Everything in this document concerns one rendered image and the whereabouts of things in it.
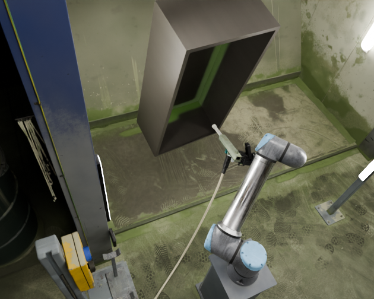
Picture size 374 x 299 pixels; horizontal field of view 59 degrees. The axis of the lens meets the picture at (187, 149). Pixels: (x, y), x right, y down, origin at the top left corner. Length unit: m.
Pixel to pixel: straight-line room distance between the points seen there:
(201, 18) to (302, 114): 2.36
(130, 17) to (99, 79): 0.63
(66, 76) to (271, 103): 3.01
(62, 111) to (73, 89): 0.10
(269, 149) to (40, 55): 1.17
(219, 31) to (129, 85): 1.67
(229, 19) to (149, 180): 1.66
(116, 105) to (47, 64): 2.19
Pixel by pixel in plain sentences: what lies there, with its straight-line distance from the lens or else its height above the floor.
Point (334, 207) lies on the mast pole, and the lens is 3.23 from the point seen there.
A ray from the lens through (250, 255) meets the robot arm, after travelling 1.88.
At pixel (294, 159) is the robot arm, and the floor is 1.27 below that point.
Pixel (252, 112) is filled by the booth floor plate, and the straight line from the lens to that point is 3.74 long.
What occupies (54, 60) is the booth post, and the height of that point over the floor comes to 1.90.
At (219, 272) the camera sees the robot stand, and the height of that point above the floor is 0.64.
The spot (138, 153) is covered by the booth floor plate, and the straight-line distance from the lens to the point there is 3.18.
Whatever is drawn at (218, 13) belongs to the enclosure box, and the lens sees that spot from 1.90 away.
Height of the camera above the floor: 2.60
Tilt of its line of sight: 52 degrees down
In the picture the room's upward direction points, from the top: 10 degrees clockwise
